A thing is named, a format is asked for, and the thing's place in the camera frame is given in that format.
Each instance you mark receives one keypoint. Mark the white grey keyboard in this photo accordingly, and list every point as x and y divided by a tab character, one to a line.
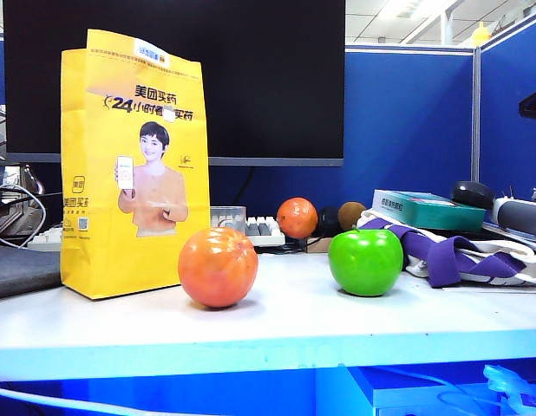
263	230

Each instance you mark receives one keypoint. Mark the white purple cloth bag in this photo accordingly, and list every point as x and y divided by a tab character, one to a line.
450	255

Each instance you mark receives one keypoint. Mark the large orange fruit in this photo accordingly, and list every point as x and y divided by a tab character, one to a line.
217	268

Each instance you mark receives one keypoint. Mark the teal white box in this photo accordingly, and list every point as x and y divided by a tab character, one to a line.
428	209

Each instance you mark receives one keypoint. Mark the small orange fruit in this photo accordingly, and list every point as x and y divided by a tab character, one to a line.
297	217

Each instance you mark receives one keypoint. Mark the dark grey mat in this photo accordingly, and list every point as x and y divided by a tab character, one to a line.
21	268

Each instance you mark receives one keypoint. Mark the yellow printed paper bag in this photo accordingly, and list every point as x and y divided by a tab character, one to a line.
133	173

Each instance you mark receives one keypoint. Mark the black dark ball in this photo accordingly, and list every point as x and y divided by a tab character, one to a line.
328	221

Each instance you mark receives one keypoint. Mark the green apple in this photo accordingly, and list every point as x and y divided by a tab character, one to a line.
365	263

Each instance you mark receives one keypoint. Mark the grey white cylindrical device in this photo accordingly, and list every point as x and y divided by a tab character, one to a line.
519	213

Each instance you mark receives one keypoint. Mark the black round object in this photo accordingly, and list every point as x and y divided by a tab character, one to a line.
472	194

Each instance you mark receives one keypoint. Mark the black computer monitor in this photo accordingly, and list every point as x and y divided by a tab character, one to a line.
259	78

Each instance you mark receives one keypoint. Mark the clear plastic container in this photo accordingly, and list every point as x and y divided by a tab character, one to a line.
228	216

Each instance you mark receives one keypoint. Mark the yellow bottle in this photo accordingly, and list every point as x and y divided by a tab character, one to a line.
480	34

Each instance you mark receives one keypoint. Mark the brown kiwi fruit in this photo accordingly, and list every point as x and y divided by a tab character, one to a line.
351	215

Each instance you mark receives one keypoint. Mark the blue office partition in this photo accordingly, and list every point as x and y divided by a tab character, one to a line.
407	121

